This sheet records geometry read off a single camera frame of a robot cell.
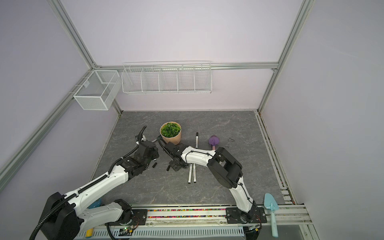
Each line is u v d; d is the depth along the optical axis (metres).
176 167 0.82
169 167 0.91
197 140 1.02
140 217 0.74
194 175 0.87
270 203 0.76
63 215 0.39
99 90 0.97
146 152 0.62
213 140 1.02
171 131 0.94
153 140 1.02
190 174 0.87
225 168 0.51
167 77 0.97
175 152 0.71
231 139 1.05
